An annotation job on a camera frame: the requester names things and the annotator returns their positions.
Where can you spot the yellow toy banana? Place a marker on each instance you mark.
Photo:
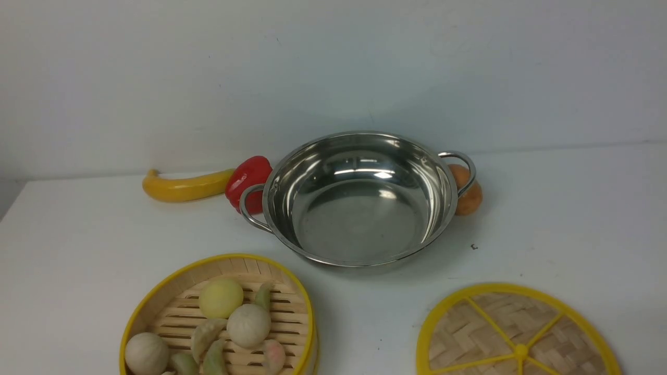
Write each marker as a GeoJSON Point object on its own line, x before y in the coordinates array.
{"type": "Point", "coordinates": [187, 189]}

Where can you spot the green toy dumpling lower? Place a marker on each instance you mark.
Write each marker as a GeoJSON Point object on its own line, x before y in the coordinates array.
{"type": "Point", "coordinates": [214, 362]}

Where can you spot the green toy dumpling upper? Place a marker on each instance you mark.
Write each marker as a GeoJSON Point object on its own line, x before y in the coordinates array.
{"type": "Point", "coordinates": [263, 296]}

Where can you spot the red toy bell pepper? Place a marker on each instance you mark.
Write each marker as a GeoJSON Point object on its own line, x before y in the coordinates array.
{"type": "Point", "coordinates": [253, 171]}

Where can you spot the white toy bun left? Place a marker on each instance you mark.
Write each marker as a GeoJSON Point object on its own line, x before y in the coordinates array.
{"type": "Point", "coordinates": [146, 353]}

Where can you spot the yellow bamboo steamer basket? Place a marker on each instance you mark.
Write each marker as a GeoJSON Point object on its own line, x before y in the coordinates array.
{"type": "Point", "coordinates": [171, 309]}

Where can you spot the white toy bun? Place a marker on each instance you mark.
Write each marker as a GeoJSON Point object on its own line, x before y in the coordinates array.
{"type": "Point", "coordinates": [146, 353]}
{"type": "Point", "coordinates": [249, 325]}

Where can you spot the yellow toy bun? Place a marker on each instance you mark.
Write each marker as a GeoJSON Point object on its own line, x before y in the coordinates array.
{"type": "Point", "coordinates": [220, 298]}

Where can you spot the stainless steel pot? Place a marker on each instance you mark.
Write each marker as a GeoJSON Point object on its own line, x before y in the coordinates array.
{"type": "Point", "coordinates": [359, 199]}

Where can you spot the orange toy potato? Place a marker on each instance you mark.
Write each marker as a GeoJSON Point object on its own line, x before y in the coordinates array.
{"type": "Point", "coordinates": [473, 197]}

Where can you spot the pink white toy dumpling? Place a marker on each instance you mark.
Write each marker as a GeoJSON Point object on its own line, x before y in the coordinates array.
{"type": "Point", "coordinates": [274, 357]}

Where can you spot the white toy bun centre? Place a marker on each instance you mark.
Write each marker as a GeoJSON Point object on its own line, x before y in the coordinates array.
{"type": "Point", "coordinates": [249, 325]}

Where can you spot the yellow woven steamer lid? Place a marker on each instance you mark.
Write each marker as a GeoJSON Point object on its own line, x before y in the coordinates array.
{"type": "Point", "coordinates": [504, 328]}

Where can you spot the green toy dumpling bottom-left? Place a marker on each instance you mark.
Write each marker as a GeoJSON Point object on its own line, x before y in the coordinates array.
{"type": "Point", "coordinates": [183, 363]}

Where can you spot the pale green toy dumpling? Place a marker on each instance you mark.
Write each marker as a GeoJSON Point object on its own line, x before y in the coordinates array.
{"type": "Point", "coordinates": [204, 335]}

